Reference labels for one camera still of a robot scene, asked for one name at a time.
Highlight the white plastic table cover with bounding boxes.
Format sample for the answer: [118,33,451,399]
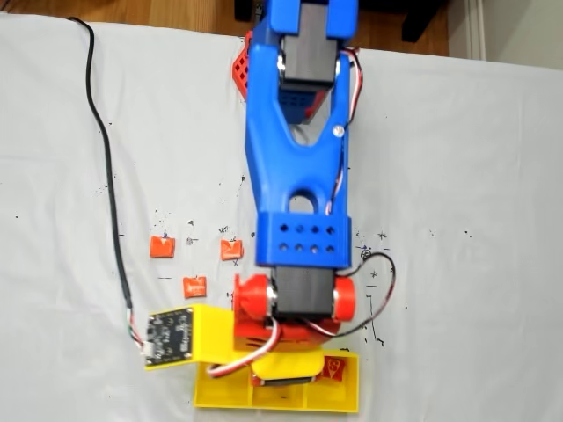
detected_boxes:
[0,11,563,422]

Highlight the black furniture leg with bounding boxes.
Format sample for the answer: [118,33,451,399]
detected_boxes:
[401,0,437,44]
[234,0,265,22]

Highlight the red perforated base plate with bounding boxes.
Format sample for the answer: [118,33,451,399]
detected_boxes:
[230,47,252,101]

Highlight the thin black servo wire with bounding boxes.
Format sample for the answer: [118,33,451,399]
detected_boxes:
[336,252,397,338]

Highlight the yellow three-compartment box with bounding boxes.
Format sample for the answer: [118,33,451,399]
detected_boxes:
[193,346,362,415]

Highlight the red candy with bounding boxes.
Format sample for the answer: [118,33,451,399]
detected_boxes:
[323,356,347,382]

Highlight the thick black USB cable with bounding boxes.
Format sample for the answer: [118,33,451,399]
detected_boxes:
[67,16,153,358]

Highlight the white red servo cable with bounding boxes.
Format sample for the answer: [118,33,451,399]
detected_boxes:
[206,316,282,379]

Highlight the yellow mounted camera board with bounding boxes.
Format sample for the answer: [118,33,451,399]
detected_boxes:
[143,303,237,373]

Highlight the orange candy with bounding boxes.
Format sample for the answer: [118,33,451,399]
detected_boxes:
[182,275,208,300]
[149,236,176,259]
[219,238,245,261]

